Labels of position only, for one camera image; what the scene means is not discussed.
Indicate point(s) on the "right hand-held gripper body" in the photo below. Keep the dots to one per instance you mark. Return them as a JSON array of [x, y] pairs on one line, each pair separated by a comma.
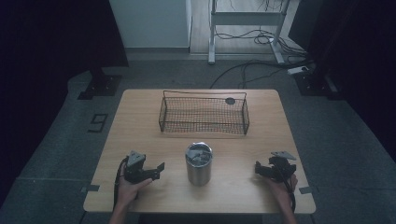
[[281, 168]]

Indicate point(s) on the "person's right hand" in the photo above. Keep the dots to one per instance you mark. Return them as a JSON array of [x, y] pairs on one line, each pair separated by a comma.
[[285, 191]]

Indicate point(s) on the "white metal desk frame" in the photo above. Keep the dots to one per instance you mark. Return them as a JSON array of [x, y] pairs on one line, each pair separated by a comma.
[[246, 18]]

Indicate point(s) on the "grey tape piece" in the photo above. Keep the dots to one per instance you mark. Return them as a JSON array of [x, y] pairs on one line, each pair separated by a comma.
[[305, 190], [91, 188]]

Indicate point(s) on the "black round table grommet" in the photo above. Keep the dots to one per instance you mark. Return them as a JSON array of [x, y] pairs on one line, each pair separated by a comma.
[[230, 100]]

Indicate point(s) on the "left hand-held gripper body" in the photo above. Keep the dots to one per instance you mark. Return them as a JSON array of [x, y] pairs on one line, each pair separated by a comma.
[[135, 169]]

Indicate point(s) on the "white cabinet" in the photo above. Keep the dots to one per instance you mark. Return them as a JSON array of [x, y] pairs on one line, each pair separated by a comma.
[[152, 25]]

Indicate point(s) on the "dark curtain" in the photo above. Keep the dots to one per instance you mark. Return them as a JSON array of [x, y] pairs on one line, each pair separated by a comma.
[[46, 62], [358, 56]]

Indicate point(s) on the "white power strip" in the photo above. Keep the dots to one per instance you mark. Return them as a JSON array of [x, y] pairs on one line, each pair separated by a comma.
[[298, 70]]

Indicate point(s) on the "person's left hand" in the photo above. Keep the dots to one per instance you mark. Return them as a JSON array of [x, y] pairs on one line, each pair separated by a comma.
[[126, 191]]

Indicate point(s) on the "stainless steel tumbler cup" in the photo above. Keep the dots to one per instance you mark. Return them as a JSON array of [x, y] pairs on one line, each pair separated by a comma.
[[198, 168]]

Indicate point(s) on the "black stand base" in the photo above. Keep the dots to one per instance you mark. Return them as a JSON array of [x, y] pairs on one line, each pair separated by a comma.
[[314, 84], [101, 85]]

